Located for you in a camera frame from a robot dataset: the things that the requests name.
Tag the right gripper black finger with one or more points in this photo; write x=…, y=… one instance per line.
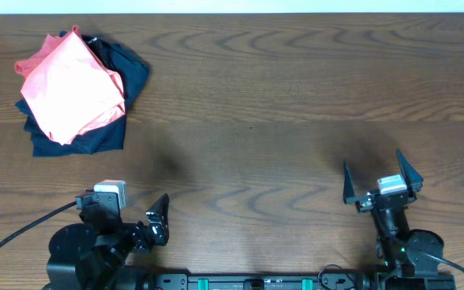
x=348, y=187
x=412, y=178

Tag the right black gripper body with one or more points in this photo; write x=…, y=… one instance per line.
x=366, y=204

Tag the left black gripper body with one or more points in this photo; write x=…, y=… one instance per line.
x=133, y=238

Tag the pink t-shirt with gold print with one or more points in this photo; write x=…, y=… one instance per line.
x=68, y=89

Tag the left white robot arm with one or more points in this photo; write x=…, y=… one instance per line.
x=92, y=254

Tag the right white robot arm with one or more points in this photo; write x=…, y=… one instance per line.
x=411, y=257

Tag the navy blue folded shirt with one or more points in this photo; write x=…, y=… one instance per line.
x=133, y=72

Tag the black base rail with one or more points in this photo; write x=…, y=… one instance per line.
x=328, y=279

